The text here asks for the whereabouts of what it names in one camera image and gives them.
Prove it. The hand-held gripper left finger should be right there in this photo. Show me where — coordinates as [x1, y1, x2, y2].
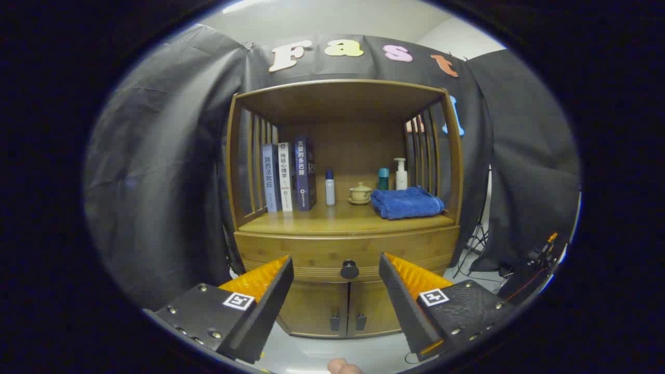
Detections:
[143, 255, 295, 364]

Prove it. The wooden cabinet door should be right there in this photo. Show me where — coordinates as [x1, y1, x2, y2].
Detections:
[347, 280, 403, 337]
[278, 280, 350, 338]

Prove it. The wooden cabinet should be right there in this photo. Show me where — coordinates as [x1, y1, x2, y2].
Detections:
[225, 79, 464, 339]

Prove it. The wooden drawer with black knob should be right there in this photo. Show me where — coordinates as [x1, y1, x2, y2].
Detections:
[234, 226, 461, 284]

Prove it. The wooden countertop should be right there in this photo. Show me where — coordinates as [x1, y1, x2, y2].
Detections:
[238, 200, 457, 234]

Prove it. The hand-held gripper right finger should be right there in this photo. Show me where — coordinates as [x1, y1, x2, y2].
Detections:
[379, 252, 516, 362]

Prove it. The folded blue towel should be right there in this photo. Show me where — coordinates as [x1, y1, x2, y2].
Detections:
[370, 187, 445, 220]

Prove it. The beige lidded tea cup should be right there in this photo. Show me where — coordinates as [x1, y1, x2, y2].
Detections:
[348, 182, 373, 205]

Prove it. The black backdrop cloth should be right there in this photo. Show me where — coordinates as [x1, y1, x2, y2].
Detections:
[83, 23, 581, 312]

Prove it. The black tripod stand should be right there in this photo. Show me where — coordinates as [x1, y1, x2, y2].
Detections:
[453, 166, 491, 278]

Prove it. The black device with orange clip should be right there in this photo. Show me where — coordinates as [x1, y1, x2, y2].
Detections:
[527, 232, 561, 266]

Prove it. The light blue book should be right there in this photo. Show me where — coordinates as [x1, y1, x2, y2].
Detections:
[262, 144, 283, 212]

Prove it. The white book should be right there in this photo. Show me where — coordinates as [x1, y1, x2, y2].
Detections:
[278, 142, 297, 211]

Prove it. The dark blue book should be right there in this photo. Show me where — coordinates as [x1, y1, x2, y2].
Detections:
[295, 136, 317, 211]

